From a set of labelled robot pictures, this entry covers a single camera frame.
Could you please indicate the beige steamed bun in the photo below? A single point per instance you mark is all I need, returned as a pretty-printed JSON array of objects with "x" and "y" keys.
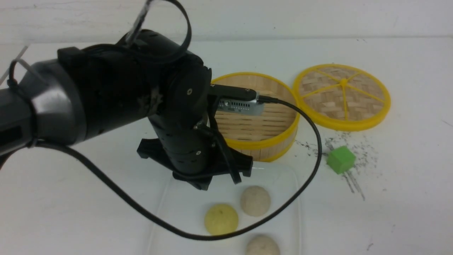
[{"x": 255, "y": 201}]

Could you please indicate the yellow rimmed bamboo steamer basket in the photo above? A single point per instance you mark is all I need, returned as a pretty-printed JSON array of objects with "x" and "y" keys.
[{"x": 265, "y": 137}]

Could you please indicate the green cube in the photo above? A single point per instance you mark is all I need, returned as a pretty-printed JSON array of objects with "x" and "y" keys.
[{"x": 341, "y": 159}]

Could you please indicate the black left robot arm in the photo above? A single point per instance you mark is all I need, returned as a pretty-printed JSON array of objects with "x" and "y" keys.
[{"x": 84, "y": 93}]

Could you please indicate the yellow rimmed bamboo steamer lid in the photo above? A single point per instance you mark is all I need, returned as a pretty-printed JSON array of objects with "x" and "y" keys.
[{"x": 342, "y": 97}]

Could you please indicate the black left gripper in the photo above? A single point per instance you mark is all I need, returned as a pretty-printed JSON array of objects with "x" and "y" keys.
[{"x": 194, "y": 150}]

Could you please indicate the white rectangular plate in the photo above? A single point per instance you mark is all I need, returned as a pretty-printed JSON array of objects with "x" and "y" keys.
[{"x": 184, "y": 207}]

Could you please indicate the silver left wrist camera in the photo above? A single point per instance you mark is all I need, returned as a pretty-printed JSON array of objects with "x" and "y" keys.
[{"x": 234, "y": 100}]

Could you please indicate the white steamed bun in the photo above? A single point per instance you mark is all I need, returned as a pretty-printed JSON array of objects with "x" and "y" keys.
[{"x": 262, "y": 245}]

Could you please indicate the yellow steamed bun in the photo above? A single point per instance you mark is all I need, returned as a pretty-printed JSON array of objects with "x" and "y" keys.
[{"x": 221, "y": 219}]

